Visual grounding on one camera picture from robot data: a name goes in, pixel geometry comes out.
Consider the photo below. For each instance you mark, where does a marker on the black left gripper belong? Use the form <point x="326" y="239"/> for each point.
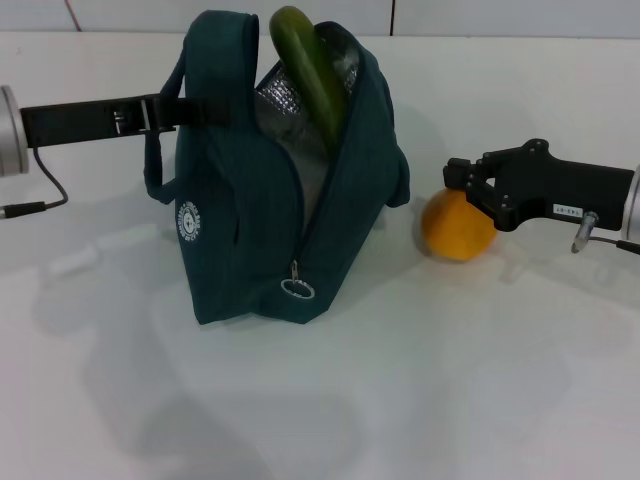
<point x="75" y="122"/>

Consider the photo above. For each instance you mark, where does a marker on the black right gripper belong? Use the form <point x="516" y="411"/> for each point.
<point x="570" y="190"/>

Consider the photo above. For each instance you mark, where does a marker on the orange yellow pear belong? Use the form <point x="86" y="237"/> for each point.
<point x="455" y="230"/>

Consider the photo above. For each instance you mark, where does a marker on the dark teal insulated lunch bag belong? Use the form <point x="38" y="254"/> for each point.
<point x="225" y="225"/>

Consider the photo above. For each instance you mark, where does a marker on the green cucumber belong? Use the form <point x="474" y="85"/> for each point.
<point x="310" y="75"/>

